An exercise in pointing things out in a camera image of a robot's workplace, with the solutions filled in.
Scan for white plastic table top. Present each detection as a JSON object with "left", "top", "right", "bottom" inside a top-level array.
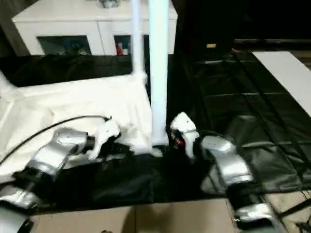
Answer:
[{"left": 0, "top": 74, "right": 168, "bottom": 180}]

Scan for white plastic table leg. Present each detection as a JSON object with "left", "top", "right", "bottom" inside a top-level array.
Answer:
[
  {"left": 0, "top": 71, "right": 19, "bottom": 100},
  {"left": 148, "top": 0, "right": 169, "bottom": 150},
  {"left": 131, "top": 0, "right": 148, "bottom": 81}
]

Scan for black mat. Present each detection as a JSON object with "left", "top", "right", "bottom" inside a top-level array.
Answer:
[{"left": 0, "top": 52, "right": 311, "bottom": 207}]

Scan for white flat panel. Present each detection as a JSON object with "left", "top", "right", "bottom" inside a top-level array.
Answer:
[{"left": 251, "top": 50, "right": 311, "bottom": 114}]

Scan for white cabinet with glass doors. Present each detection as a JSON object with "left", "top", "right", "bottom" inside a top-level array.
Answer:
[{"left": 12, "top": 0, "right": 177, "bottom": 56}]

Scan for black metal bar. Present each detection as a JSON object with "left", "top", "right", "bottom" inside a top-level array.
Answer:
[{"left": 234, "top": 38, "right": 311, "bottom": 45}]

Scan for dark crumpled plastic bag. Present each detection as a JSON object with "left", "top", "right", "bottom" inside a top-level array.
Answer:
[{"left": 99, "top": 0, "right": 120, "bottom": 8}]

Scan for grey curtain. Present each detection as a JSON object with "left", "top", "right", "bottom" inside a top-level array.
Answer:
[{"left": 0, "top": 0, "right": 30, "bottom": 56}]

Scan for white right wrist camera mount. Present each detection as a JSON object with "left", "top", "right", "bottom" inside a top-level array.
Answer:
[{"left": 170, "top": 112, "right": 198, "bottom": 163}]

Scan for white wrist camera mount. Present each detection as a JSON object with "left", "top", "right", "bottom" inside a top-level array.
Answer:
[
  {"left": 170, "top": 112, "right": 198, "bottom": 163},
  {"left": 88, "top": 117, "right": 121, "bottom": 161}
]

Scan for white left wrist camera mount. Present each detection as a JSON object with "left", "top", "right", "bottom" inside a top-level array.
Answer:
[{"left": 88, "top": 117, "right": 121, "bottom": 161}]

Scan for black folding table frame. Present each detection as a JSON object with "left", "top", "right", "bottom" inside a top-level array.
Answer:
[{"left": 276, "top": 200, "right": 311, "bottom": 219}]

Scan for dark tangled cables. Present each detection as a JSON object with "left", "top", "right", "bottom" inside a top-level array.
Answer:
[{"left": 295, "top": 222, "right": 311, "bottom": 233}]

